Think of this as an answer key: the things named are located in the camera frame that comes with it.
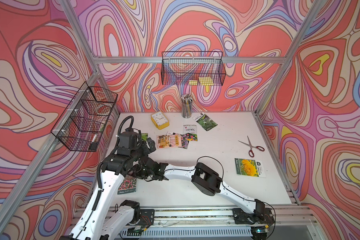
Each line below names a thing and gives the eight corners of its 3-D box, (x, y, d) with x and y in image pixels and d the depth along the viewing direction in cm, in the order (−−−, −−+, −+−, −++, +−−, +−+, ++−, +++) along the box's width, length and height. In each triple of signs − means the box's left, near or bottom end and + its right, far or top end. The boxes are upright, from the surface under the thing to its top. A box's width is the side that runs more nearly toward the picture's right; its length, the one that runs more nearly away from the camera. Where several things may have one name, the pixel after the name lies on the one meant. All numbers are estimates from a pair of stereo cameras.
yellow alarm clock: (158, 130, 111) (158, 127, 109) (149, 117, 120) (149, 114, 117) (170, 125, 115) (170, 122, 112) (160, 112, 123) (160, 109, 121)
